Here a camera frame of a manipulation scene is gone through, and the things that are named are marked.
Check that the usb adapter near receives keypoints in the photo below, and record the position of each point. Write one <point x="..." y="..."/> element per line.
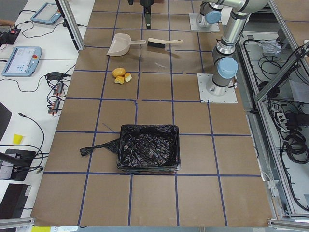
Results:
<point x="54" y="107"/>

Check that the usb adapter far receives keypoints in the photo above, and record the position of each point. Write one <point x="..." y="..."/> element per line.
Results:
<point x="58" y="89"/>

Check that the crumpled plastic wrap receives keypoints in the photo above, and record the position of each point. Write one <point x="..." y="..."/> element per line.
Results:
<point x="270" y="46"/>

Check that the black box on desk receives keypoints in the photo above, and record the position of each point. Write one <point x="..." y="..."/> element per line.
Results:
<point x="14" y="200"/>

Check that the aluminium frame post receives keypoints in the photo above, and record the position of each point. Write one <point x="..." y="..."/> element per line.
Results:
<point x="70" y="22"/>

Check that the whole bread roll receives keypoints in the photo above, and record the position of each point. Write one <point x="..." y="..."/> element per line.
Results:
<point x="118" y="72"/>

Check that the black bin with bag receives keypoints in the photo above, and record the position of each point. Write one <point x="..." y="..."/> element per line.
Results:
<point x="144" y="148"/>

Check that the torn bread piece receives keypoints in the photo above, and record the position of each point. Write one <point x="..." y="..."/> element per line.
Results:
<point x="127" y="77"/>
<point x="119" y="80"/>

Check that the beige plastic dustpan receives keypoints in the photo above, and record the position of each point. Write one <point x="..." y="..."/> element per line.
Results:
<point x="121" y="44"/>

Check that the usb adapter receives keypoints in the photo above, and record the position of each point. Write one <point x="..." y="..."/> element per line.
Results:
<point x="58" y="89"/>
<point x="54" y="107"/>

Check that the near teach pendant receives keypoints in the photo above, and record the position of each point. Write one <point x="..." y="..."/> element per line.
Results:
<point x="22" y="61"/>

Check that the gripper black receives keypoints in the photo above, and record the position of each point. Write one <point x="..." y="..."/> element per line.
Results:
<point x="146" y="2"/>

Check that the yellow sponge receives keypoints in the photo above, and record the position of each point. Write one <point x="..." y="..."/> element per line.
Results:
<point x="17" y="139"/>

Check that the black device with cables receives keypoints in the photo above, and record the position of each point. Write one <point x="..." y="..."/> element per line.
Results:
<point x="15" y="164"/>

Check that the far teach pendant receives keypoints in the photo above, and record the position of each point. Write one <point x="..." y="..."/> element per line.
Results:
<point x="47" y="14"/>

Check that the teach pendant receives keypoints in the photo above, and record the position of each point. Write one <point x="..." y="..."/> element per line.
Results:
<point x="47" y="14"/>
<point x="22" y="61"/>

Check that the beige hand brush black bristles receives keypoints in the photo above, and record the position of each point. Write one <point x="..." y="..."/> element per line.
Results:
<point x="152" y="42"/>

